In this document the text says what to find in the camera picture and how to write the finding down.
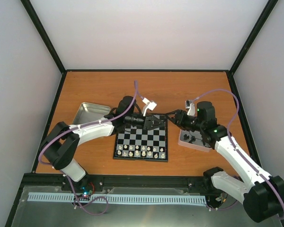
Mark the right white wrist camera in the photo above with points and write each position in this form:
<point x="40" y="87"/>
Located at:
<point x="190" y="107"/>

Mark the left metal tray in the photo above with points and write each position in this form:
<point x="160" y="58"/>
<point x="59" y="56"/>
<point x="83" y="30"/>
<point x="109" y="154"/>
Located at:
<point x="89" y="112"/>

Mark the right pink tray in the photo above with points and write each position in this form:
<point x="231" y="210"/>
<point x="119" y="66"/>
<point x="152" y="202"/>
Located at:
<point x="197" y="145"/>

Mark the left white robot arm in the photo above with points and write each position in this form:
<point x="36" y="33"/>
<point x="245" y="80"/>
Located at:
<point x="61" y="143"/>

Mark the left green-lit circuit board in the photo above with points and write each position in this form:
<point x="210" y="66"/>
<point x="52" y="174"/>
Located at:
<point x="86" y="191"/>

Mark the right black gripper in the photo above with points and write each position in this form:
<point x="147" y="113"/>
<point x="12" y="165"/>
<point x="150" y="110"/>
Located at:
<point x="180" y="115"/>

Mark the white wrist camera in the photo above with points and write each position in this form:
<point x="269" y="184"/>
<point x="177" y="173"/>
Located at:
<point x="149" y="105"/>
<point x="190" y="107"/>

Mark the light blue cable duct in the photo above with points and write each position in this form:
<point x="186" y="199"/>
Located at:
<point x="120" y="199"/>

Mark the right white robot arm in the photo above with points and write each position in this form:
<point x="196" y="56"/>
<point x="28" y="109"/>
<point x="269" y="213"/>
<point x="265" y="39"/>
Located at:
<point x="261" y="194"/>

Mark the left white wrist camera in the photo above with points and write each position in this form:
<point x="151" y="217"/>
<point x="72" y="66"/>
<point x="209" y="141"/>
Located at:
<point x="149" y="105"/>

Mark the black and silver chessboard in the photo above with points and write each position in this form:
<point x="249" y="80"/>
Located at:
<point x="133" y="136"/>

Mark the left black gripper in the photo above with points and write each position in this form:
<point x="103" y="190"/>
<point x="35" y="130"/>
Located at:
<point x="148" y="122"/>

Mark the black chess piece in tray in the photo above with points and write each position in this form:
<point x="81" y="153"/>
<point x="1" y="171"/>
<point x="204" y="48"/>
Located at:
<point x="186" y="137"/>
<point x="193" y="139"/>

